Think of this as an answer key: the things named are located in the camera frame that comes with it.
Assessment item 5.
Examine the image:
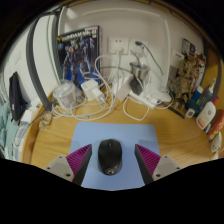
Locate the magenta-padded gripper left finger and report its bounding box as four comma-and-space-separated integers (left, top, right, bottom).
44, 143, 94, 187

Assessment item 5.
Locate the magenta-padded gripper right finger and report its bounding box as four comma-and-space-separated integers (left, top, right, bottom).
134, 143, 184, 185

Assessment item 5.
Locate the black computer mouse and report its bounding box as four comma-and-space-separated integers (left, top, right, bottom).
97, 138, 123, 176

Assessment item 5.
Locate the light blue mouse pad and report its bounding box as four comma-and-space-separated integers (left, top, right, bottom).
68, 121, 162, 192

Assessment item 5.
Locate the small tan figurine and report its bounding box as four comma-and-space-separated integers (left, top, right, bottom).
38, 110, 54, 131

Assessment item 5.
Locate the teal cloth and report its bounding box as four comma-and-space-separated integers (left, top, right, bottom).
0, 101, 21, 159

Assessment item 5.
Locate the white red-capped lotion bottle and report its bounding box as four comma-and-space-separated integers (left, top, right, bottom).
195, 100, 217, 130

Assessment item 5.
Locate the dark green box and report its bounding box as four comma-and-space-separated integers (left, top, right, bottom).
184, 98, 201, 116

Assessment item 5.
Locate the white power strip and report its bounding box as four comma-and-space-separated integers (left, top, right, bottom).
128, 89, 158, 109

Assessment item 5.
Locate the clear plastic jar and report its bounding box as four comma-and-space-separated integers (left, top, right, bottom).
52, 79, 77, 108

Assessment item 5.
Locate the white plug charger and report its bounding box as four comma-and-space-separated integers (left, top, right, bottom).
80, 78, 105, 103

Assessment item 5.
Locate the black hanging pouch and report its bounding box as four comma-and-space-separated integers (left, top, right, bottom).
8, 71, 26, 122

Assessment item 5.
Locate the black adapter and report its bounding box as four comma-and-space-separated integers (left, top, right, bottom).
129, 77, 144, 97

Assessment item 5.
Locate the dark white-nozzle spray bottle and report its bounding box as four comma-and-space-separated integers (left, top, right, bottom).
199, 78, 217, 109

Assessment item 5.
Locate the white adapter block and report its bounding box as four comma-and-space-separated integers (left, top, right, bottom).
114, 79, 133, 102

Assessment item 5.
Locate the brown tree figure toy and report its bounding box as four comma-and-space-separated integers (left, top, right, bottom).
169, 53, 206, 111

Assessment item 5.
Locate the blue robot model box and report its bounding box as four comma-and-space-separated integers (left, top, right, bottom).
57, 25, 103, 88

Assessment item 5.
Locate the white cable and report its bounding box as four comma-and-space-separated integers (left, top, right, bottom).
122, 96, 151, 122
51, 54, 116, 122

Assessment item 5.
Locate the dark plug cable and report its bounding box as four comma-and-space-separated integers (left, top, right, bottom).
134, 40, 165, 76

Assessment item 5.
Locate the grey metal desk frame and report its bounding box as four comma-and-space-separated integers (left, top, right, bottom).
25, 6, 224, 113

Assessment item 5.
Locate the white blue-marked wall plate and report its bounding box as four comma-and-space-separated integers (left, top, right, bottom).
170, 49, 185, 64

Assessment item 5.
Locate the white wall socket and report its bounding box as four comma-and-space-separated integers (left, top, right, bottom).
129, 37, 149, 56
107, 35, 129, 55

